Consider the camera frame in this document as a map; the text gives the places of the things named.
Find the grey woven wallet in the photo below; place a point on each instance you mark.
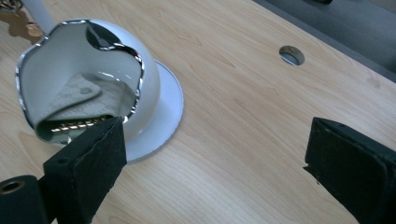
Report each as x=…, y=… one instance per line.
x=84, y=105

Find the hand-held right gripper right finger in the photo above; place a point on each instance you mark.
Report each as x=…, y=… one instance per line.
x=351, y=168

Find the white stand with pole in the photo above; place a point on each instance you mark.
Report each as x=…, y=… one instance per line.
x=162, y=118

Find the white bowl with chrome rim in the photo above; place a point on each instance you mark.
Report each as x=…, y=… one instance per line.
x=71, y=53

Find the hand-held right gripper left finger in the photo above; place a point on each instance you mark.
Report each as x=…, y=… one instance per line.
x=87, y=168

